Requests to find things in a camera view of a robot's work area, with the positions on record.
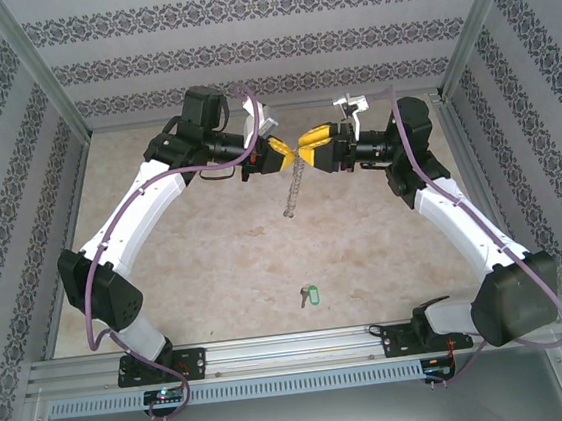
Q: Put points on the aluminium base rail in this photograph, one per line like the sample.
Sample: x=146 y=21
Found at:
x=296 y=352

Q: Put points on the small circuit board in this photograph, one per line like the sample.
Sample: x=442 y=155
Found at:
x=165 y=396
x=441 y=368

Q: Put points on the aluminium side rail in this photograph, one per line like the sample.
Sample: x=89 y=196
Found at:
x=468 y=150
x=73 y=212

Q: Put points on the aluminium frame post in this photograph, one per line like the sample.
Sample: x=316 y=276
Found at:
x=476 y=24
x=40 y=70

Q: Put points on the silver key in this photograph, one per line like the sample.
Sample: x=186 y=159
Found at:
x=303 y=298

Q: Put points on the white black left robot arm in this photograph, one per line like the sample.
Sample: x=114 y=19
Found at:
x=131 y=221

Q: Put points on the green key tag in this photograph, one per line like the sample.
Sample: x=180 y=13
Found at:
x=314 y=295

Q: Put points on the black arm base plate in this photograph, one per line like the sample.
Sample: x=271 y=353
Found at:
x=196 y=362
x=393 y=344

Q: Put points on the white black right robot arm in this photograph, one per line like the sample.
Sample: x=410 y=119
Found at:
x=464 y=231

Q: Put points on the aluminium back rail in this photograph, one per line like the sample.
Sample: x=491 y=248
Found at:
x=116 y=125

